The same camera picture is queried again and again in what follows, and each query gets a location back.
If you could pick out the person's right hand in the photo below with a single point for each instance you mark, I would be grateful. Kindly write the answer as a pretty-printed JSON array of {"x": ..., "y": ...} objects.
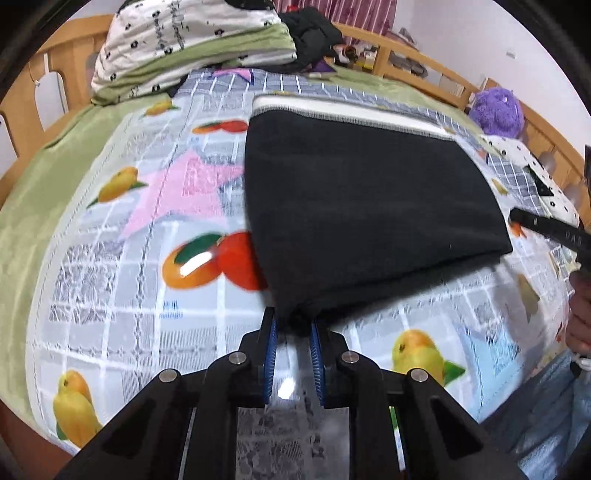
[{"x": 581, "y": 323}]

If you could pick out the purple plush toy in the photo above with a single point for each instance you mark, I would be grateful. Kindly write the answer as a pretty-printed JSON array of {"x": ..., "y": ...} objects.
[{"x": 498, "y": 110}]

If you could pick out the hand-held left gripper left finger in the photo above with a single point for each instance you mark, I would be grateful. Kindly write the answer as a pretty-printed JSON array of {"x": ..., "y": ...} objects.
[{"x": 270, "y": 360}]

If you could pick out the folded white and green quilt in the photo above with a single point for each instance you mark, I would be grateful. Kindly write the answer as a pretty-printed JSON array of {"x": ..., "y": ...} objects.
[{"x": 184, "y": 41}]

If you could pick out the black flat object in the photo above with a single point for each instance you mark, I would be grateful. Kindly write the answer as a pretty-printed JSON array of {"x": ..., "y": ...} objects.
[{"x": 541, "y": 182}]

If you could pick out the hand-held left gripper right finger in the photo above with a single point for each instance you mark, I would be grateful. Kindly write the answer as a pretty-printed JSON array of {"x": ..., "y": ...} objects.
[{"x": 316, "y": 364}]

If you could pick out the fruit printed checked blanket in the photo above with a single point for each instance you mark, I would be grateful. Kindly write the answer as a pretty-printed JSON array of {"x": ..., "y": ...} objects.
[{"x": 138, "y": 286}]

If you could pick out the green bed sheet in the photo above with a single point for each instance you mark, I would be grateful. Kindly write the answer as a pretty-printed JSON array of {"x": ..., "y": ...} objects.
[{"x": 41, "y": 194}]

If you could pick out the white pillow with black dots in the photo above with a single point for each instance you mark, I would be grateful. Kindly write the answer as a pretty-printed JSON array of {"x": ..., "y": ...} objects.
[{"x": 558, "y": 203}]

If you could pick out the pile of black clothes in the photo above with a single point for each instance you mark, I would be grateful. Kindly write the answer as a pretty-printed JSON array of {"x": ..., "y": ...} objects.
[{"x": 311, "y": 37}]

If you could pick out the red striped curtain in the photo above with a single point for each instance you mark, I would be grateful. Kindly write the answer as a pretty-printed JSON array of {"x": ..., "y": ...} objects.
[{"x": 360, "y": 14}]

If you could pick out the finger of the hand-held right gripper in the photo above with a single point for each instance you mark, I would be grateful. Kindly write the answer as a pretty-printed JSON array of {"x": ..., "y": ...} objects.
[{"x": 549, "y": 228}]

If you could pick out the black pants with white waistband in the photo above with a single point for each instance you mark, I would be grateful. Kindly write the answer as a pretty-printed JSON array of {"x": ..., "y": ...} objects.
[{"x": 369, "y": 198}]

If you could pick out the purple cloth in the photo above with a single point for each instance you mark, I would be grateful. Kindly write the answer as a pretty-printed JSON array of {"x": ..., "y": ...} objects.
[{"x": 323, "y": 69}]

